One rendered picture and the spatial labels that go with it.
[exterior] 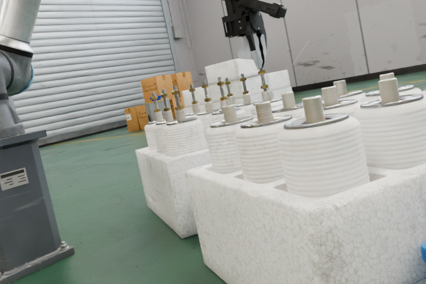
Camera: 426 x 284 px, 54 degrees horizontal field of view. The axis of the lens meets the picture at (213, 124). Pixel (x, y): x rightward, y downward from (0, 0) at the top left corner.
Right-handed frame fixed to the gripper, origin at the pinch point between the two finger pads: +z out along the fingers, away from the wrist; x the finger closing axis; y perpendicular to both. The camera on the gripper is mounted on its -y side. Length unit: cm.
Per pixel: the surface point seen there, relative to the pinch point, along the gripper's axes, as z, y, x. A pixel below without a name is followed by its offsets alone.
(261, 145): 12, -21, 50
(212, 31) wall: -102, 359, -578
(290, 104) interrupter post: 9.1, -17.7, 29.5
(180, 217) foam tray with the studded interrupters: 30.1, 12.9, 29.0
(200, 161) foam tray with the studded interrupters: 19.1, 8.6, 23.2
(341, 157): 14, -33, 55
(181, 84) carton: -10, 265, -325
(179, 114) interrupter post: 8.1, 14.3, 19.8
